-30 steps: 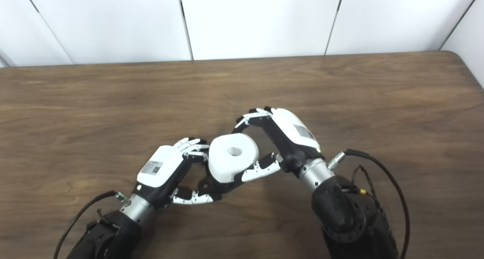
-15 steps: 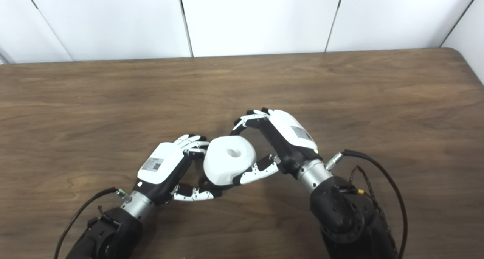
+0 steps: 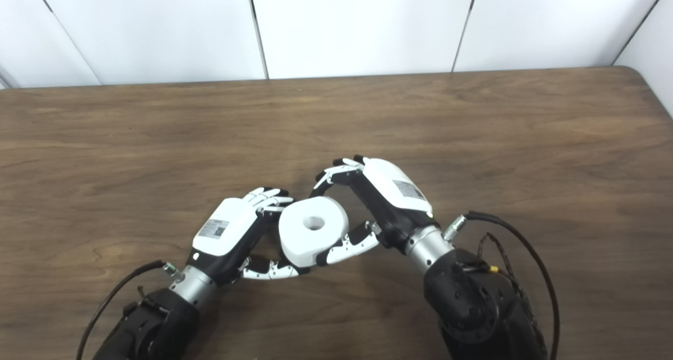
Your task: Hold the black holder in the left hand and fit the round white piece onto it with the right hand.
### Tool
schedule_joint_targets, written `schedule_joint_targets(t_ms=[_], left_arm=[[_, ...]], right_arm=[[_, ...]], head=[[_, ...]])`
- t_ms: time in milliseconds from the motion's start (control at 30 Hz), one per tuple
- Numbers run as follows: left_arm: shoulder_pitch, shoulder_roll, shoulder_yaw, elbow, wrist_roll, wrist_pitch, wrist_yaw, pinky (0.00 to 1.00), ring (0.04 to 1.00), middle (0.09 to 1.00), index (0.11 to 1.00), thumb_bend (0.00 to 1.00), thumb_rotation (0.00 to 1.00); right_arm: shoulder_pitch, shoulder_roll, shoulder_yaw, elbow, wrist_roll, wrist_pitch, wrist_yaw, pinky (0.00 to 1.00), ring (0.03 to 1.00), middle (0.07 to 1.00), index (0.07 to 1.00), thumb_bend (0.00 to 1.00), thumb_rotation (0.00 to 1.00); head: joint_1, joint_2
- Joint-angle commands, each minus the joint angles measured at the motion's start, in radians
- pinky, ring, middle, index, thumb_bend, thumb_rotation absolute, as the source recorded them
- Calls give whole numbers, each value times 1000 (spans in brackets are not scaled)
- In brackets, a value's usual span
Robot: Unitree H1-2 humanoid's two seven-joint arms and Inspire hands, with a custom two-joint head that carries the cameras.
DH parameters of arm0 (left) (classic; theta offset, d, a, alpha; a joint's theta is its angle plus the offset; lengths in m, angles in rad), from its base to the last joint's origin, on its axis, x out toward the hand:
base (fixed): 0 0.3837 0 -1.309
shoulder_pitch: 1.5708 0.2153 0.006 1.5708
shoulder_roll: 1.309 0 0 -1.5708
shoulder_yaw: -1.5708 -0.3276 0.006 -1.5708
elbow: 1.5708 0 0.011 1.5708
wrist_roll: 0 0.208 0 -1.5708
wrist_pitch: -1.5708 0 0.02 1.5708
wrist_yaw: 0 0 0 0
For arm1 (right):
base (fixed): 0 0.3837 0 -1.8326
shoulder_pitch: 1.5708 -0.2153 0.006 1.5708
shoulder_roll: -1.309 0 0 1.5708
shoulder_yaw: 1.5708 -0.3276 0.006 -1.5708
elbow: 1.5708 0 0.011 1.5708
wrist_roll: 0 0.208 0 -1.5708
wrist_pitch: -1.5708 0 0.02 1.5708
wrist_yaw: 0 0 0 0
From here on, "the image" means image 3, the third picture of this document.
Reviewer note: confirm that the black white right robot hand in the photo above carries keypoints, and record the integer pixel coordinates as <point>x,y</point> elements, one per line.
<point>394,197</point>

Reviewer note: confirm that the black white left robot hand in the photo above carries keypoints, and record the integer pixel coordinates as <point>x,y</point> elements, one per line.
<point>223,231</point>

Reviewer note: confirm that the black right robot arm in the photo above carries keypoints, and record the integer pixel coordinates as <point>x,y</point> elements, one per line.
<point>473,307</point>

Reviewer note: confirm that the round white plastic piece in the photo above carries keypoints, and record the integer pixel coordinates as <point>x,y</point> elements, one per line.
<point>305,239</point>

